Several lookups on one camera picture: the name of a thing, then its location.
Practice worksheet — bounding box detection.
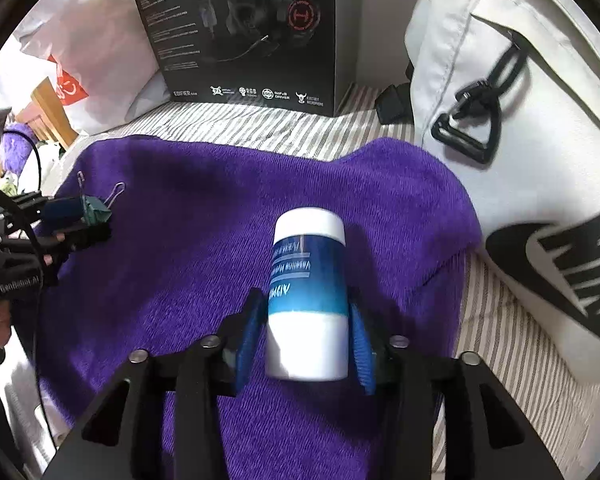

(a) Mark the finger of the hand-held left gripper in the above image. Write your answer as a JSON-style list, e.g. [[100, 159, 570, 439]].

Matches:
[[17, 192, 88, 225], [2, 222, 112, 263]]

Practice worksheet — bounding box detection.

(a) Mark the white and blue bottle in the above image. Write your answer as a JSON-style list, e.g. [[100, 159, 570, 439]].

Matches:
[[264, 208, 352, 381]]

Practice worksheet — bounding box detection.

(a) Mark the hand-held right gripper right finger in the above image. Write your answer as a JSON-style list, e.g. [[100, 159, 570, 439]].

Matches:
[[347, 300, 566, 480]]

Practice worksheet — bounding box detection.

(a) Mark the wooden furniture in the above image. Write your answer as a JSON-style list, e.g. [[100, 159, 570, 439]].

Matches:
[[30, 77, 78, 148]]

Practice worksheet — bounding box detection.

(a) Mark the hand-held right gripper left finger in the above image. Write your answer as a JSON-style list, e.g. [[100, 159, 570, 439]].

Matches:
[[42, 287, 271, 480]]

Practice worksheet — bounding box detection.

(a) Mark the purple towel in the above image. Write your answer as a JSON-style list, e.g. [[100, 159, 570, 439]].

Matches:
[[27, 135, 483, 480]]

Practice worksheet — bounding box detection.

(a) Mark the purple plush item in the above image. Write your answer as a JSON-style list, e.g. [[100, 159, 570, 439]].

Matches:
[[2, 122, 38, 176]]

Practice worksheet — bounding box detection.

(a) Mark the white bag with black logo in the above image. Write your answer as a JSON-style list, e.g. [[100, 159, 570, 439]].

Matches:
[[404, 0, 600, 383]]

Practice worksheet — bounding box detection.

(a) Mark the black headphone box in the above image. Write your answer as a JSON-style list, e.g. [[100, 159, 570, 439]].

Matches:
[[124, 0, 353, 118]]

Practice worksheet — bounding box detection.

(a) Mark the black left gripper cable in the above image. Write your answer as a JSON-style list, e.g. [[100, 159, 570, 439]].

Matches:
[[0, 129, 61, 456]]

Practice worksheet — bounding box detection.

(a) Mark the white shopping bag red label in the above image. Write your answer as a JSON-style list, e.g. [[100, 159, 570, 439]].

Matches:
[[0, 0, 171, 136]]

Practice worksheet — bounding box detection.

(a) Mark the mint green binder clip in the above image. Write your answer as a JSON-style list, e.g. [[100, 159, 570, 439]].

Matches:
[[77, 171, 126, 228]]

